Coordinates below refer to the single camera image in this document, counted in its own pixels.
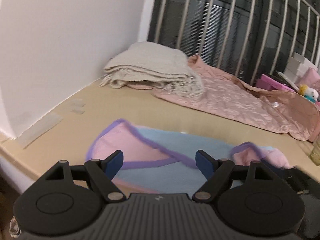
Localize pink blue purple mesh garment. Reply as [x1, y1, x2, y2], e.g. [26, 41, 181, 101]
[86, 119, 291, 196]

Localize clear plastic cup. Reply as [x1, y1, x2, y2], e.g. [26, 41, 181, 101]
[310, 137, 320, 166]

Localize clear tape strip on table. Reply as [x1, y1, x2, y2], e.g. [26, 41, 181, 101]
[16, 113, 63, 149]

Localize yellow white plush toy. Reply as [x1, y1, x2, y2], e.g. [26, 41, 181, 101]
[299, 85, 319, 103]

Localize pink quilted satin jacket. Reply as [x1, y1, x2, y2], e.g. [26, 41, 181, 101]
[151, 55, 319, 141]

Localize pink pouch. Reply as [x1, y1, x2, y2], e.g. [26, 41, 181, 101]
[302, 68, 319, 87]

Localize magenta pink box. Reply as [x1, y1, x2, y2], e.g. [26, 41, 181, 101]
[255, 74, 295, 92]

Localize stack of white boxes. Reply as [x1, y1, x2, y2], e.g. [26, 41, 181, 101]
[284, 53, 318, 83]

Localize cream knitted fringed blanket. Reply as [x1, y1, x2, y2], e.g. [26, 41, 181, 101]
[100, 42, 204, 97]

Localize metal barred window grille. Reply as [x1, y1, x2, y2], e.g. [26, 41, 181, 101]
[147, 0, 319, 84]

